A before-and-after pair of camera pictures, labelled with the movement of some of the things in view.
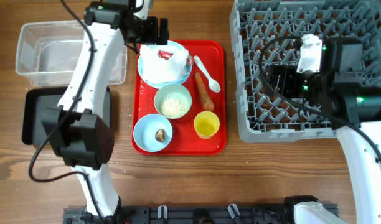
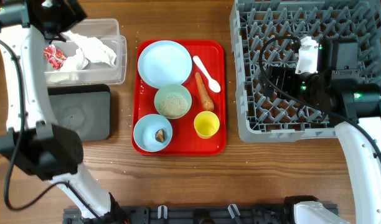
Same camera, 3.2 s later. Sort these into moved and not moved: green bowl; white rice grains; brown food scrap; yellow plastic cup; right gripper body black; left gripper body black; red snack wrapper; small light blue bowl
Moved: left gripper body black; red snack wrapper
Not moved: yellow plastic cup; brown food scrap; green bowl; white rice grains; right gripper body black; small light blue bowl
